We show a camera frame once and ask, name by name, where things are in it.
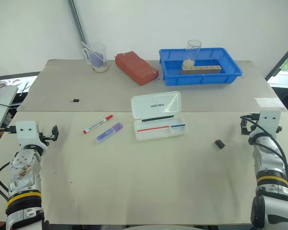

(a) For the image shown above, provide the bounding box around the red brick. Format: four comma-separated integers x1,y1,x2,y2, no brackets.
114,50,159,87

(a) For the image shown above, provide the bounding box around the wooden block with holes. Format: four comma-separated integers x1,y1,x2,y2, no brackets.
180,64,223,76

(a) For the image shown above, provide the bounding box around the black pen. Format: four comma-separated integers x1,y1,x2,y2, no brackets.
141,115,175,122

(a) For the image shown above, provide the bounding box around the red capped white marker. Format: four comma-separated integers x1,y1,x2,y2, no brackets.
83,115,114,135

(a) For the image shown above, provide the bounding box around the white open pencil case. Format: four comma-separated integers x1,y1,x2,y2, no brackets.
130,91,189,141

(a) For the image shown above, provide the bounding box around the beige paper table cover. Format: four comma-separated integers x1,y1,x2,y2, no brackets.
0,110,288,225
16,58,288,113

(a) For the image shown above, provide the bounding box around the clear measuring cup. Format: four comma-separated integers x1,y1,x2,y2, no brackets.
81,41,110,73

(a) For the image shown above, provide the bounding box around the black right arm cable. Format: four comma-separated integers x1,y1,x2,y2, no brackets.
240,115,288,183

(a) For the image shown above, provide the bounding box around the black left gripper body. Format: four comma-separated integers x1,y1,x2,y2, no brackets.
39,131,55,146

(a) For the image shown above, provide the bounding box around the red pen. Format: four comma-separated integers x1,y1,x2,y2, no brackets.
136,125,170,133

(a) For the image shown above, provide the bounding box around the metal stirring spoon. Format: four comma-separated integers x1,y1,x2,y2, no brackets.
81,41,104,63

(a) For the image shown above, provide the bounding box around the metal rail pole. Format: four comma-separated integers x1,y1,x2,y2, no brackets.
68,0,87,46

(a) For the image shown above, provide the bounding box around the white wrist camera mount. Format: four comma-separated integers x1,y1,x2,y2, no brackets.
14,121,48,150
250,110,282,140

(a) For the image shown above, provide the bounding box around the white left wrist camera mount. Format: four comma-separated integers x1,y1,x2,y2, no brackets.
14,121,48,150

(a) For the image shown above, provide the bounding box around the clear drinking glass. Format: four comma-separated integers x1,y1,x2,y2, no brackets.
182,39,203,69

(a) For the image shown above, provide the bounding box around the blue plastic bin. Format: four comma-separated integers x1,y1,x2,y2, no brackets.
158,47,244,87

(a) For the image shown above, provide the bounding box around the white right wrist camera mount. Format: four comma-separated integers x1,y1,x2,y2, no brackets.
250,110,282,140

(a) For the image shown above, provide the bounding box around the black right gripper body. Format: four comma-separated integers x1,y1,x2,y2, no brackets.
244,121,255,135

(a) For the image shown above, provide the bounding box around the small black eraser block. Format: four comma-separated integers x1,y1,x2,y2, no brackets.
214,138,226,150

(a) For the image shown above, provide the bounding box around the purple highlighter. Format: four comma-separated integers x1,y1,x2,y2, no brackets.
95,122,124,145

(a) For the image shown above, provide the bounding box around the black window frame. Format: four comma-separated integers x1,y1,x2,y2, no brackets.
264,38,288,82

